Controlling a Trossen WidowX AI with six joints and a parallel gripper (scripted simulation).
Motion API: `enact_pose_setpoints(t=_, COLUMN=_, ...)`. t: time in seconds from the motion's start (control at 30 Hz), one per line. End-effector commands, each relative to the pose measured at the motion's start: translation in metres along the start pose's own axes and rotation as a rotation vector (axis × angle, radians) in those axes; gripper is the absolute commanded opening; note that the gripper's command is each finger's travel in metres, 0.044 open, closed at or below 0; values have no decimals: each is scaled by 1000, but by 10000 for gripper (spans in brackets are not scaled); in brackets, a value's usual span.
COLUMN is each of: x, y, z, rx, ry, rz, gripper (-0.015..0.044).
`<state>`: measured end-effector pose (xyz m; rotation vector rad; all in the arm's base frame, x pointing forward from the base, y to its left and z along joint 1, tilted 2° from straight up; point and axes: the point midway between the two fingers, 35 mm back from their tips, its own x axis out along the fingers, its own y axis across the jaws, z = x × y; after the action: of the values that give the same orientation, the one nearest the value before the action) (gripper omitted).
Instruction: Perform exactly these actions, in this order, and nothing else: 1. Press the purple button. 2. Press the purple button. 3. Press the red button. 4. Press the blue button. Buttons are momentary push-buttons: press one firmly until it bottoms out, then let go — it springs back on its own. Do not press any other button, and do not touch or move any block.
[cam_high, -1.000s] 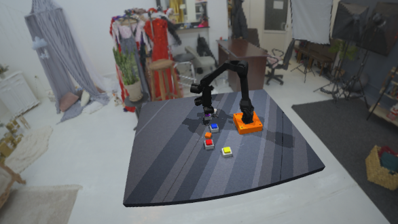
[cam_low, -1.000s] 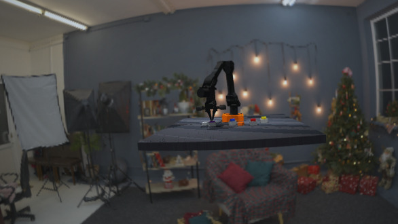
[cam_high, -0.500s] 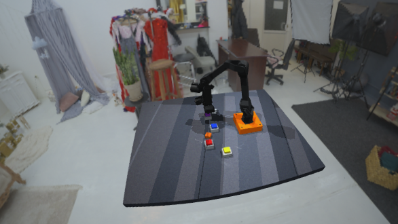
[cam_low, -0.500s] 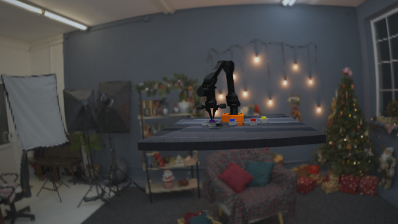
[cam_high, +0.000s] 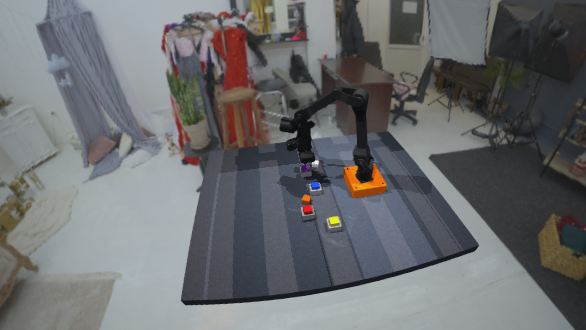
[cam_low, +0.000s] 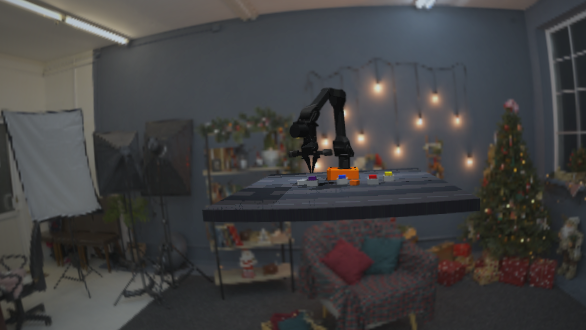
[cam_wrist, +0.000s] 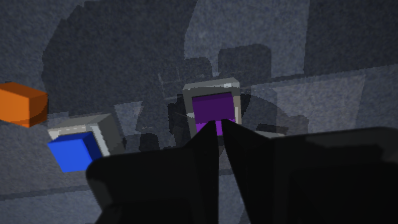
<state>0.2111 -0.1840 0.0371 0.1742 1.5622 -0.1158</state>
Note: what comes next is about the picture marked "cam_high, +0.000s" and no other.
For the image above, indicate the blue button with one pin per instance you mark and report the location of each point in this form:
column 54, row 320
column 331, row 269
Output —
column 315, row 188

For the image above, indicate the red button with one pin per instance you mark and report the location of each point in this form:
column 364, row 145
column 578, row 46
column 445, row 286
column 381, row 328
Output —
column 308, row 212

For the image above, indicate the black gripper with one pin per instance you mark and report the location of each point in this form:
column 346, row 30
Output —
column 306, row 155

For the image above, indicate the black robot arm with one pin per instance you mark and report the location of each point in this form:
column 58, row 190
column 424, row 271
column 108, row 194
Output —
column 358, row 99

